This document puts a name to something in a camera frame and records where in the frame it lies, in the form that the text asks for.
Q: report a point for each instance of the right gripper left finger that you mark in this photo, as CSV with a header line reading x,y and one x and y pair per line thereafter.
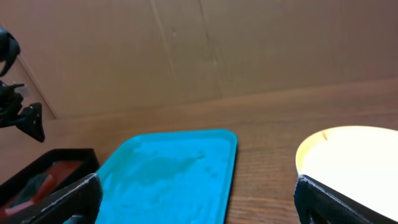
x,y
78,202

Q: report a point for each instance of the green plate with ketchup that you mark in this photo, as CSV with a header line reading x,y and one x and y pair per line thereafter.
x,y
359,162

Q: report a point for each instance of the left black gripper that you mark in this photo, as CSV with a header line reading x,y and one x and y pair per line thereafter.
x,y
29,121

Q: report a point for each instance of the teal plastic serving tray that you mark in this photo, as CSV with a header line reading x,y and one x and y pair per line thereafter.
x,y
174,177

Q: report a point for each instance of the dark green scrub sponge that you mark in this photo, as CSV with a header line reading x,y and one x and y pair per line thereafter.
x,y
36,189

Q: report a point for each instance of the black tray with red water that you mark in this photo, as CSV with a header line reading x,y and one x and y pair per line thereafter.
x,y
66,165

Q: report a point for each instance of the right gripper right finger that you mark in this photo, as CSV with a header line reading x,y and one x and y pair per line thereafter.
x,y
318,203

